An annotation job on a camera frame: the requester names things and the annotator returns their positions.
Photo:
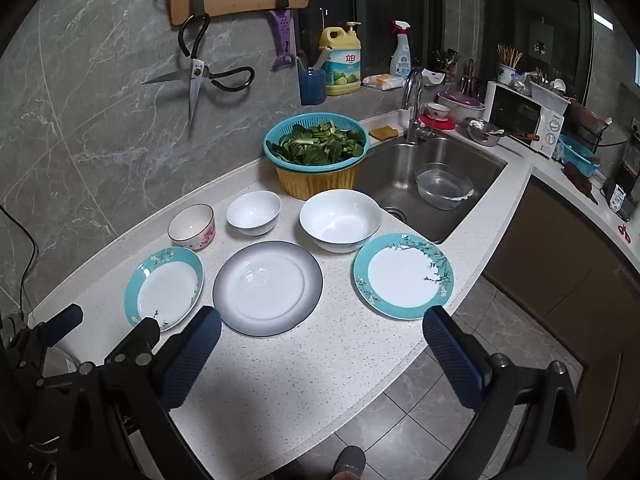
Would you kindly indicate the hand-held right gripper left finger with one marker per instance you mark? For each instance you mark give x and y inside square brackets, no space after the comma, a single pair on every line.
[192,360]

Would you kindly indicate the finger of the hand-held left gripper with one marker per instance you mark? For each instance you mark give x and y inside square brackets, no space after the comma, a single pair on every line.
[62,322]
[137,337]

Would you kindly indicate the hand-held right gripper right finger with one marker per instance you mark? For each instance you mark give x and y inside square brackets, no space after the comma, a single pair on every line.
[455,360]

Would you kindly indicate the deep teal rim plate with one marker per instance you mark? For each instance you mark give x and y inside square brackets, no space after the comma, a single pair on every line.
[167,290]

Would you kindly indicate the grey rim plate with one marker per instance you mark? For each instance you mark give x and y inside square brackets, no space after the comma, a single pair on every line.
[267,287]

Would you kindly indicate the small floral bowl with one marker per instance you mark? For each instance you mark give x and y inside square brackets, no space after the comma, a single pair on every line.
[192,227]

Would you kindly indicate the small white bowl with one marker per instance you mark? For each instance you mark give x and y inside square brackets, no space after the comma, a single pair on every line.
[252,212]

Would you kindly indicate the large white bowl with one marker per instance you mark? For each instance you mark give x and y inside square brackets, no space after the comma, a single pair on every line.
[340,220]

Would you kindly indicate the grey slipper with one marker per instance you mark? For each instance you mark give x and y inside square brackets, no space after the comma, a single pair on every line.
[350,460]

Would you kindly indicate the brown kitchen cabinet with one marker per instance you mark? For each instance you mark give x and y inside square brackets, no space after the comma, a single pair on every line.
[550,240]

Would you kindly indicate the clear glass bowl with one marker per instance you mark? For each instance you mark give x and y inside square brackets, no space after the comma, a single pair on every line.
[442,187]

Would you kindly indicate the stainless steel sink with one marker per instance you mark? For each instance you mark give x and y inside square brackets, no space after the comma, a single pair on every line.
[390,170]

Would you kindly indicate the small red scissors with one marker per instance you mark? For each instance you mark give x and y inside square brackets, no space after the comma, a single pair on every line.
[624,231]

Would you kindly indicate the yellow plastic basin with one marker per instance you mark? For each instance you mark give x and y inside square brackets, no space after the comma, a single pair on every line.
[315,182]

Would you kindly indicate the red trivet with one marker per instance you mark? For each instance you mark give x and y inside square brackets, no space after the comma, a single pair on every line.
[437,124]

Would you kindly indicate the teal plastic colander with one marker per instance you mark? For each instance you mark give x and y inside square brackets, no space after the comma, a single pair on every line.
[272,135]

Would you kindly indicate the blue plastic basket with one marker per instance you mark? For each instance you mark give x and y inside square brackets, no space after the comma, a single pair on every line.
[577,155]

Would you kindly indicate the yellow sponge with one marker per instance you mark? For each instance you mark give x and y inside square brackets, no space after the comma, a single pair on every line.
[383,132]

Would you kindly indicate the pile of green leafy vegetables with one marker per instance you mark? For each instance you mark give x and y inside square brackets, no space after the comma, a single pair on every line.
[315,145]

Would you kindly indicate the small red rim bowl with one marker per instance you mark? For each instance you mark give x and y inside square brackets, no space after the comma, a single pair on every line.
[437,110]

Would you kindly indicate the black countertop appliance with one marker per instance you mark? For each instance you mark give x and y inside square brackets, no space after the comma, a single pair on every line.
[625,175]

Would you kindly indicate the white toaster oven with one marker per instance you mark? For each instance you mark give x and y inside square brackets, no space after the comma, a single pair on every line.
[520,115]

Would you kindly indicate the chrome faucet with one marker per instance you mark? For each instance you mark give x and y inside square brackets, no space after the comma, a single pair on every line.
[412,110]

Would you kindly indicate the white and purple basin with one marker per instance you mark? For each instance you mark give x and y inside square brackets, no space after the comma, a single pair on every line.
[462,105]

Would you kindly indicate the white wrapped sponge pack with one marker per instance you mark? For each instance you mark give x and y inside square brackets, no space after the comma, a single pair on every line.
[384,81]

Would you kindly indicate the blue white chopstick holder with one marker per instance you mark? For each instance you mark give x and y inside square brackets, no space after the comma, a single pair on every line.
[507,75]

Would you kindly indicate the blue utensil cup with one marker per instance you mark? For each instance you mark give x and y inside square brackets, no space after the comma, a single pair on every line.
[312,87]

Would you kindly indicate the small potted plant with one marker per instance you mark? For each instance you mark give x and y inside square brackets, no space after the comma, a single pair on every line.
[445,60]

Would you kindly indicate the white spray bottle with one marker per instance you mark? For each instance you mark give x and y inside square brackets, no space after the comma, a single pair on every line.
[401,60]

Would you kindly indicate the bundle of chopsticks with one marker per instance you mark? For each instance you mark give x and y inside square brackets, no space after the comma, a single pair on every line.
[509,55]

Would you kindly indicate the yellow detergent bottle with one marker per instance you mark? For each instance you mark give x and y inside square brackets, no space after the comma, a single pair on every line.
[342,67]

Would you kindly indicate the purple peeler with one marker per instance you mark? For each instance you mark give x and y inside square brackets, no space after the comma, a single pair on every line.
[282,40]

